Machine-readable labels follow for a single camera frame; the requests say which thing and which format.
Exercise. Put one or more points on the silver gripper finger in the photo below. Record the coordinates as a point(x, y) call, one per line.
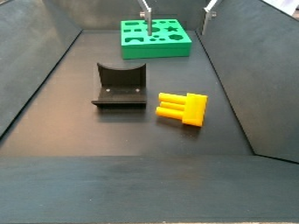
point(209, 15)
point(146, 14)

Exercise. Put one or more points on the yellow three-prong object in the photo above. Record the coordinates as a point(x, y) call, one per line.
point(183, 107)

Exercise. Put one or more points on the black curved fixture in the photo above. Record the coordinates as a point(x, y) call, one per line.
point(122, 86)

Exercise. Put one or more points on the green shape-sorter block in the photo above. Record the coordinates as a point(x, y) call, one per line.
point(169, 41)

